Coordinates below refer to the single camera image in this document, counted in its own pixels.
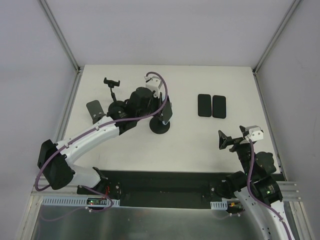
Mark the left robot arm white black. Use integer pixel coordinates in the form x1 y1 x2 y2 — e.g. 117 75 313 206
35 87 172 195

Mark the aluminium frame rail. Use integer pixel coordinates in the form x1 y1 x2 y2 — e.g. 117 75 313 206
252 0 303 76
37 0 81 73

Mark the aluminium frame rail right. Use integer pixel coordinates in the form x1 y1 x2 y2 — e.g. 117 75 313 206
252 0 303 76

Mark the black round-base phone stand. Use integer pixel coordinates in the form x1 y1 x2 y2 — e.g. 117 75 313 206
149 117 171 135
103 77 125 117

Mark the aluminium profile beam right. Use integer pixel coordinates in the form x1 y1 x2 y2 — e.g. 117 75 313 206
277 181 303 202

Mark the white slotted cable duct left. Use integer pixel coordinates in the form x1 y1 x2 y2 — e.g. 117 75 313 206
42 196 120 208

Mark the white slotted cable duct right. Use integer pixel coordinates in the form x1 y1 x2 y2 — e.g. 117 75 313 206
210 198 244 211

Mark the aluminium frame rail left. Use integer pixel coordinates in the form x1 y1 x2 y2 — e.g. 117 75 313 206
37 0 81 73

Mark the small metal folding phone stand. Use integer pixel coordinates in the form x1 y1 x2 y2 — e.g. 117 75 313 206
86 100 106 124

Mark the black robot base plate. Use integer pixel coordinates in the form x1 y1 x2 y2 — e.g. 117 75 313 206
76 169 251 208

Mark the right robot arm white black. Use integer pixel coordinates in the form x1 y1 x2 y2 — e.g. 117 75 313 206
214 125 295 240

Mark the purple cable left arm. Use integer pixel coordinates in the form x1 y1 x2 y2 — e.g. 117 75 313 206
34 71 169 213

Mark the white slotted cable duct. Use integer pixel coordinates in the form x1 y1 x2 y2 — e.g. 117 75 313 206
42 196 120 208
210 198 244 211

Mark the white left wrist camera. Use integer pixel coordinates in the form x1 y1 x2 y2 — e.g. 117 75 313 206
144 75 163 98

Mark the black phone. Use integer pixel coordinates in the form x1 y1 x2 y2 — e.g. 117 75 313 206
197 94 212 117
212 95 227 119

